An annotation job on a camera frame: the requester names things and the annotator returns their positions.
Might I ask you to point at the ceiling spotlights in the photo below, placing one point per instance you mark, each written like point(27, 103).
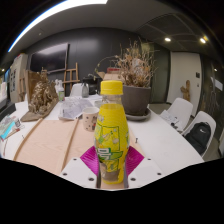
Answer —
point(167, 39)

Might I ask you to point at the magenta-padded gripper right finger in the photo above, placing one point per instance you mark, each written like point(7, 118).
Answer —
point(146, 171)

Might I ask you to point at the cream spotted mug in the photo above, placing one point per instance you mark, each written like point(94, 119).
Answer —
point(89, 120)

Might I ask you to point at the golden relief sculpture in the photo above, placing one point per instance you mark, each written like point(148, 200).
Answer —
point(41, 96)

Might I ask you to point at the wooden easel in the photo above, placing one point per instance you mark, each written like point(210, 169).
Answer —
point(71, 80)

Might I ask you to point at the yellow drink bottle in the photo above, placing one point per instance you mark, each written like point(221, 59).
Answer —
point(111, 133)

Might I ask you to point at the long ceiling light strip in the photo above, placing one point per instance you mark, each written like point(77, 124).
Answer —
point(46, 15)

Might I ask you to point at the grey plant saucer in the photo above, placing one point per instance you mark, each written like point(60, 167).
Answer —
point(141, 117)

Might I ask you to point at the black backpack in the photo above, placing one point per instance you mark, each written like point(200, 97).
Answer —
point(198, 136)

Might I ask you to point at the white bottle with green label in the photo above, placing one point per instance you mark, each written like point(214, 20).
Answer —
point(60, 93)

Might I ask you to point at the grey spray bottle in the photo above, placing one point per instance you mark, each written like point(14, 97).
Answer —
point(85, 90)

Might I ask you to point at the white cabinet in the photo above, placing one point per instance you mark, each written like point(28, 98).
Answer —
point(18, 76)

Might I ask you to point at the red box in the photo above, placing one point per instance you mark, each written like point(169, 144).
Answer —
point(113, 70)

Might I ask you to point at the printed newspaper sheet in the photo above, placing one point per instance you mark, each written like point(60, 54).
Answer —
point(73, 108)

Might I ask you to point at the dried plant in grey pot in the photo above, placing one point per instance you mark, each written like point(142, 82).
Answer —
point(136, 100)

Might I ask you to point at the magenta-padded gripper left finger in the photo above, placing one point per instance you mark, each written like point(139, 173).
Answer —
point(78, 171)

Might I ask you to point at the beige table mat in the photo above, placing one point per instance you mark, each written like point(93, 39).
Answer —
point(46, 140)

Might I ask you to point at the black wall television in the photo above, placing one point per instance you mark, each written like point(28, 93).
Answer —
point(49, 58)

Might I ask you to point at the loose white papers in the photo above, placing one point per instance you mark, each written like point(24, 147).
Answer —
point(169, 118)

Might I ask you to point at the wooden wall figure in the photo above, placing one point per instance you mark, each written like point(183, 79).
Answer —
point(186, 91)

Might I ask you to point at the colourful book stack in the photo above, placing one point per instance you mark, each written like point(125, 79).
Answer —
point(8, 128)

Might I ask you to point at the brown cardboard box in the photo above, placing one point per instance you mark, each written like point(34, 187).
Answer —
point(111, 76)

